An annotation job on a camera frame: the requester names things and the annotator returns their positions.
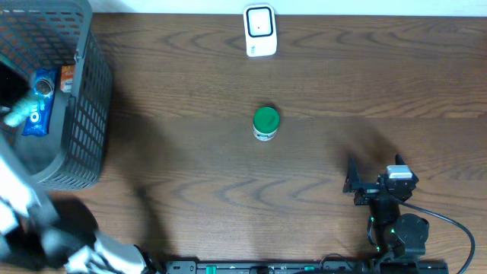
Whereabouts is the mint green wipes pack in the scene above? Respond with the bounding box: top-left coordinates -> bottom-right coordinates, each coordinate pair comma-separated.
3,94 -> 41,127

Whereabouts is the grey plastic mesh basket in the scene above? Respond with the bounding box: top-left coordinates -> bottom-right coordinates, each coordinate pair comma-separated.
1,1 -> 113,190

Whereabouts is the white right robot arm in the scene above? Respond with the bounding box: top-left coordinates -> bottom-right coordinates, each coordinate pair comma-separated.
343,155 -> 429,272

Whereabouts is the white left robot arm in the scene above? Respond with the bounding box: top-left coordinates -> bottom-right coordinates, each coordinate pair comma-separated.
1,137 -> 160,274

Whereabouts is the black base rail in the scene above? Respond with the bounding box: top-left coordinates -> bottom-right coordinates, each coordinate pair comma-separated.
163,260 -> 449,274

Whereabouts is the green lid white jar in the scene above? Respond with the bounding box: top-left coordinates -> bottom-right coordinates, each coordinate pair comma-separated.
253,107 -> 280,142

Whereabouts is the orange snack packet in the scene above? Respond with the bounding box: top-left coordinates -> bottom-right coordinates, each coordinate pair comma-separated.
60,65 -> 75,93

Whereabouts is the blue Oreo cookie pack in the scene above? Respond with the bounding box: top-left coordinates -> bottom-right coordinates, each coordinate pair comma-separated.
22,68 -> 57,137

